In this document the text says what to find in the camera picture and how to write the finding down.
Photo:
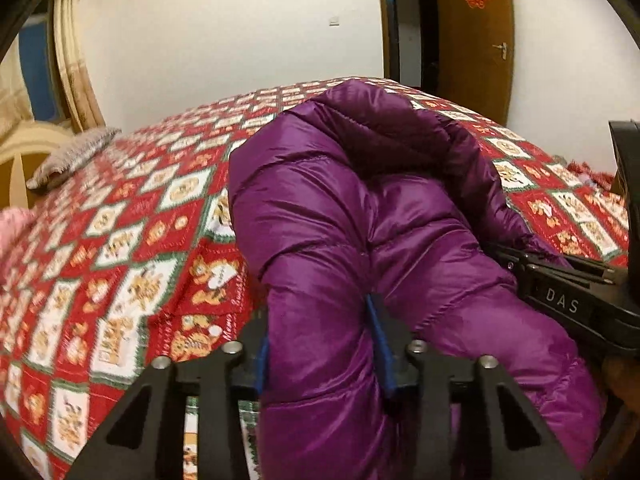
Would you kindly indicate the red patterned bed cover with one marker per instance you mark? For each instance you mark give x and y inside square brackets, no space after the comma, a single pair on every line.
[135,257]

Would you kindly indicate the dark window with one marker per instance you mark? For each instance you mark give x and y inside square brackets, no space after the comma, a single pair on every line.
[36,68]

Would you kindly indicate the dark door frame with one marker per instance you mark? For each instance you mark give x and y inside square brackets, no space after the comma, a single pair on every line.
[411,35]

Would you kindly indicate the clothes pile on floor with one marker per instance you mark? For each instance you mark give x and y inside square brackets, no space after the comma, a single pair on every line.
[588,176]

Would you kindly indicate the striped grey pillow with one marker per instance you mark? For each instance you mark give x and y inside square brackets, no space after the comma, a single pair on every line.
[62,163]

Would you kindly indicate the brown wooden door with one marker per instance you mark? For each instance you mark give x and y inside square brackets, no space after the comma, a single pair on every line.
[471,71]

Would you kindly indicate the purple hooded down jacket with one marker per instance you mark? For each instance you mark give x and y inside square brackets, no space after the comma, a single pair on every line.
[357,191]

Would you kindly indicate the person's hand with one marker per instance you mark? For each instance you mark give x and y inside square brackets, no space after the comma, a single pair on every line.
[623,378]

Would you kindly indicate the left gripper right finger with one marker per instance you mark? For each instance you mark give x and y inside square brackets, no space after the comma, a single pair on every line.
[458,418]

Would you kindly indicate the cream wooden headboard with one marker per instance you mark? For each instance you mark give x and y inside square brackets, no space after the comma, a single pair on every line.
[23,149]

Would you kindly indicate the beige right curtain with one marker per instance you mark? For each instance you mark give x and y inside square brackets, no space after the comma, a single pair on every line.
[77,89]

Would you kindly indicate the pink floral folded blanket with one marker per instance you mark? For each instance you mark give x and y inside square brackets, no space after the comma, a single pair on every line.
[13,221]

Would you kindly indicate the silver door handle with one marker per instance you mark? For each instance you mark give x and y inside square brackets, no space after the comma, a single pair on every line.
[504,50]

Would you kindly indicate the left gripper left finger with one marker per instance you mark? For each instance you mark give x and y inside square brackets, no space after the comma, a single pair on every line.
[180,416]

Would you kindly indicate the beige curtain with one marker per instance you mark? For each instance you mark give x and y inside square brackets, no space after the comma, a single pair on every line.
[77,89]
[15,104]

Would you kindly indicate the beige left curtain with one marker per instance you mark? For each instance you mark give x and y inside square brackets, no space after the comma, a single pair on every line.
[15,104]

